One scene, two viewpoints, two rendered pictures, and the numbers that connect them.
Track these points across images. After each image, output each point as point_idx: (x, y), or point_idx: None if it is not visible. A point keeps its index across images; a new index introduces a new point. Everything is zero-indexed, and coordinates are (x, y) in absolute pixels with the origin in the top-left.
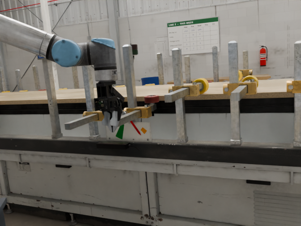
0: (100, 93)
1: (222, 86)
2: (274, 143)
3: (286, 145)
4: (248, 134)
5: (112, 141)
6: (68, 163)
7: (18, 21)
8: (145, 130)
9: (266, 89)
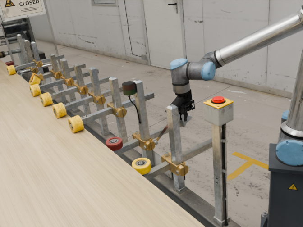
0: (189, 97)
1: (16, 148)
2: (93, 126)
3: (91, 124)
4: None
5: None
6: None
7: (238, 39)
8: None
9: (40, 118)
